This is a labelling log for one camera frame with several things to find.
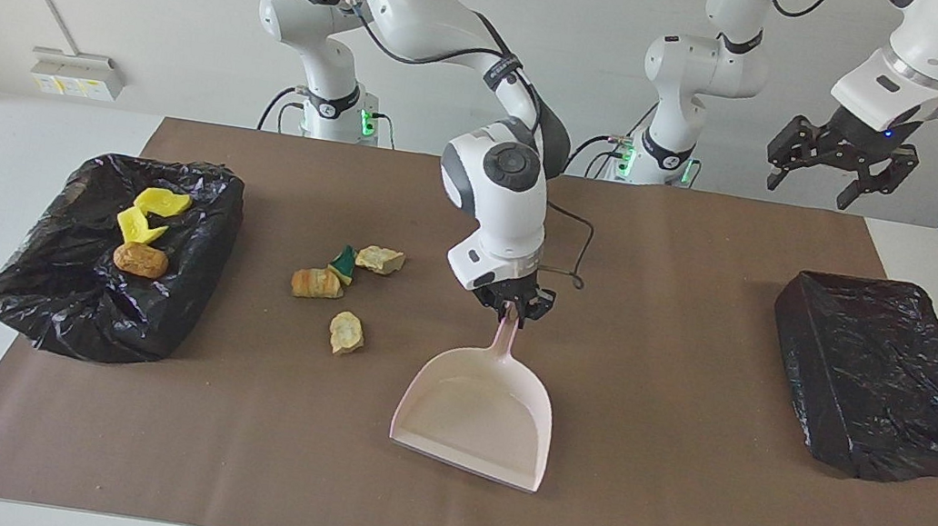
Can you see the bin with taut black bag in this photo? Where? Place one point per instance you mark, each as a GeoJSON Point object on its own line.
{"type": "Point", "coordinates": [884, 376]}

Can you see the pale beige sponge chunk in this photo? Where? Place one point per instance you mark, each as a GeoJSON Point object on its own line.
{"type": "Point", "coordinates": [380, 260]}
{"type": "Point", "coordinates": [346, 334]}

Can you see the pale pink plastic dustpan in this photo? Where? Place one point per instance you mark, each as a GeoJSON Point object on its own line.
{"type": "Point", "coordinates": [474, 420]}

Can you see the brown paper table mat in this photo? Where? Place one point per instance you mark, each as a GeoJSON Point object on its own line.
{"type": "Point", "coordinates": [673, 512]}

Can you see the green and yellow sponge piece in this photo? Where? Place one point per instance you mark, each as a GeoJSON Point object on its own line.
{"type": "Point", "coordinates": [343, 264]}

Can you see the orange striped sponge piece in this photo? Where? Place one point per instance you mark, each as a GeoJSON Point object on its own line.
{"type": "Point", "coordinates": [316, 283]}

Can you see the bin with crumpled black bag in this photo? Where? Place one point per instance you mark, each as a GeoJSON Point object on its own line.
{"type": "Point", "coordinates": [60, 297]}

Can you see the white wall socket box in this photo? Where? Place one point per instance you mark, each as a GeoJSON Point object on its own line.
{"type": "Point", "coordinates": [78, 73]}

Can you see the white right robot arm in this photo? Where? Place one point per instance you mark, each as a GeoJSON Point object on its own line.
{"type": "Point", "coordinates": [505, 204]}

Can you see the brown potato-shaped sponge piece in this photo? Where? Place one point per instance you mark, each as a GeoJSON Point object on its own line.
{"type": "Point", "coordinates": [141, 260]}

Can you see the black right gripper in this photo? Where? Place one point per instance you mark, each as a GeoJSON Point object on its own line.
{"type": "Point", "coordinates": [511, 290]}

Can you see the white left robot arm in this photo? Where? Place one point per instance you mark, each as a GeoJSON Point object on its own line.
{"type": "Point", "coordinates": [699, 66]}

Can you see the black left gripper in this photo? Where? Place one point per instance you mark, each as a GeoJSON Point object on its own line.
{"type": "Point", "coordinates": [862, 144]}

